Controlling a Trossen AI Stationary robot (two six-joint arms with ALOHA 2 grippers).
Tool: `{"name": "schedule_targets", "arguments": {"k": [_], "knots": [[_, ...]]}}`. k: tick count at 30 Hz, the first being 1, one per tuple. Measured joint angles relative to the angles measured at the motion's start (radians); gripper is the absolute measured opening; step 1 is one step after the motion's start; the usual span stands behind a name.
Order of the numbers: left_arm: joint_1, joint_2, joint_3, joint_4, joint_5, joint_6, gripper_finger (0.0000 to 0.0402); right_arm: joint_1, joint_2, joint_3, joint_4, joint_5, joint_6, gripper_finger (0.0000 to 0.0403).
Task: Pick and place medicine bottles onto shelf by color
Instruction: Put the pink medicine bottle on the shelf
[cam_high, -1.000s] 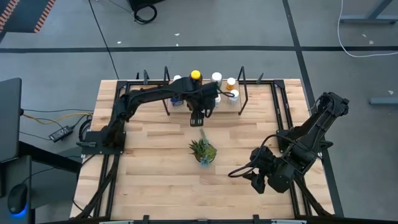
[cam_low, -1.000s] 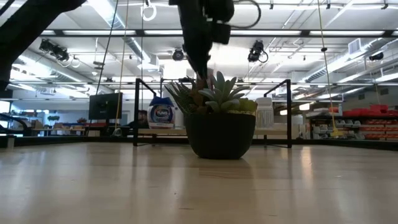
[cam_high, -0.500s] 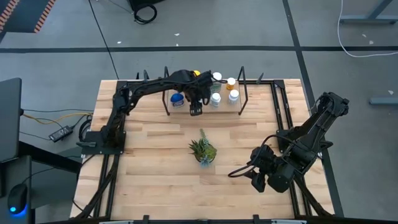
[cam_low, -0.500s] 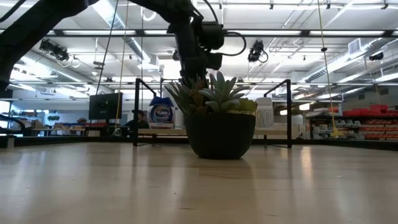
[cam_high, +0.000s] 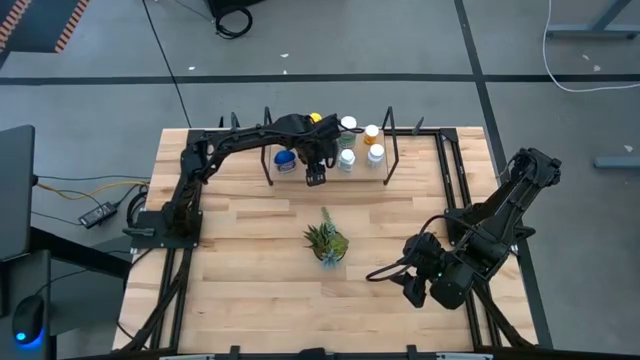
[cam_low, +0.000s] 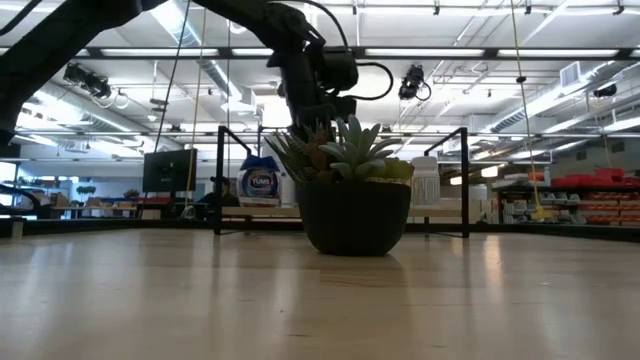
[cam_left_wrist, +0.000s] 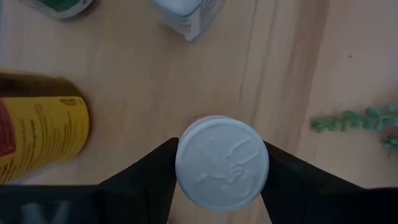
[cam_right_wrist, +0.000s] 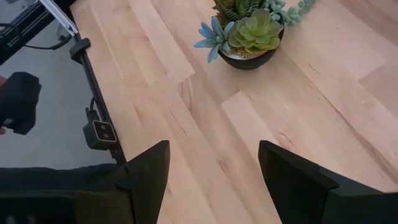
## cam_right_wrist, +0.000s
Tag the potted succulent plant black pot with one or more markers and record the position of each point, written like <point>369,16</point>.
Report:
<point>252,37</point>

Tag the black metal table frame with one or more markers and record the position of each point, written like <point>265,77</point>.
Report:
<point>94,90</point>

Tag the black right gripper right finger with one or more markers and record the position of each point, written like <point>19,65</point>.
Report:
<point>295,189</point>

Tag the white light bar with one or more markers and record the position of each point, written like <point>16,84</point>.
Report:
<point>60,17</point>

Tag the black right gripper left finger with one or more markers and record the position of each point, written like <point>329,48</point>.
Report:
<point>149,186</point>

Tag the black table-level camera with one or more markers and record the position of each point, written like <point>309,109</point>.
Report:
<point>99,135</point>

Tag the black box-shaped device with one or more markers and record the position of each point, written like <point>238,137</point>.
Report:
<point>18,102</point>

